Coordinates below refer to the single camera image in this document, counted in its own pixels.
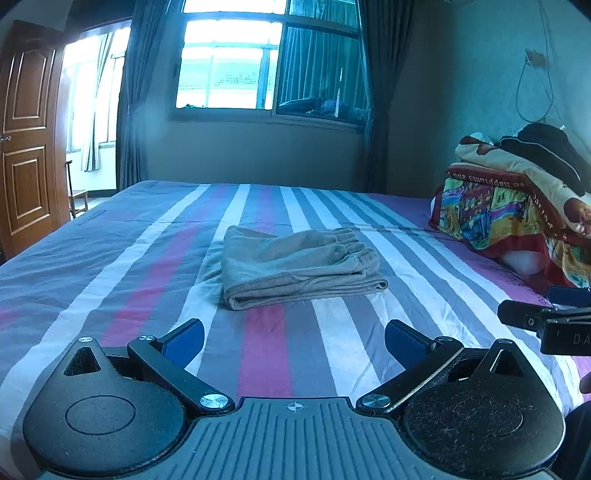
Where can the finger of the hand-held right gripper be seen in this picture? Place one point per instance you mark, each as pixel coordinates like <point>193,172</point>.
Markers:
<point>570,296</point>
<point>521,316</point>

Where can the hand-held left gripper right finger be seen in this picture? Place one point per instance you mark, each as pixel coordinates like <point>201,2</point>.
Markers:
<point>406,346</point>

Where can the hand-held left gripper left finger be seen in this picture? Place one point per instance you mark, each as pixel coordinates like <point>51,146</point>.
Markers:
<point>184,344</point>

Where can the beige fleece pants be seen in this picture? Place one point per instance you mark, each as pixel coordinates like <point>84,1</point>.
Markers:
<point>295,267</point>

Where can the person's right hand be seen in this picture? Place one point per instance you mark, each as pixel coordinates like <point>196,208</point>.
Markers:
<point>586,384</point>

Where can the white pillow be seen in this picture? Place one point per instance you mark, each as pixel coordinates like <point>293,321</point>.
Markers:
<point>521,263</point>

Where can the person's dark clothing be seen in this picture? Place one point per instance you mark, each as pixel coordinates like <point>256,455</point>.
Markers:
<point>575,443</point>

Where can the colourful printed blanket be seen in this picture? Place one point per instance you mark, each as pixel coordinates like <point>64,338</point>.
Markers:
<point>489,207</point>

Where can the striped bed sheet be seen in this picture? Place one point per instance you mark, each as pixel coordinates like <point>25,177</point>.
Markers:
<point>138,240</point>

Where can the black garment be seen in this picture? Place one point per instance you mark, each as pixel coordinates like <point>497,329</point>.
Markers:
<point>549,147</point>

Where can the wooden chair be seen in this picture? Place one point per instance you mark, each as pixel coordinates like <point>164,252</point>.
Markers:
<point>78,196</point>

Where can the dark curtain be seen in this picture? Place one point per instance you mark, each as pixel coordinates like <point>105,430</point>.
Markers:
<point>383,92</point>
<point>138,115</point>

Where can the white sheer curtain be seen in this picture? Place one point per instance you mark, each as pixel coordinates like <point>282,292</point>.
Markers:
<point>94,115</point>

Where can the brown wooden door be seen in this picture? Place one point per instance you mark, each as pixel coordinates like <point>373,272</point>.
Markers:
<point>27,138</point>

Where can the large window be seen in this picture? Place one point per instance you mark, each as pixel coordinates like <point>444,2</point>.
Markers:
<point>226,69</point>

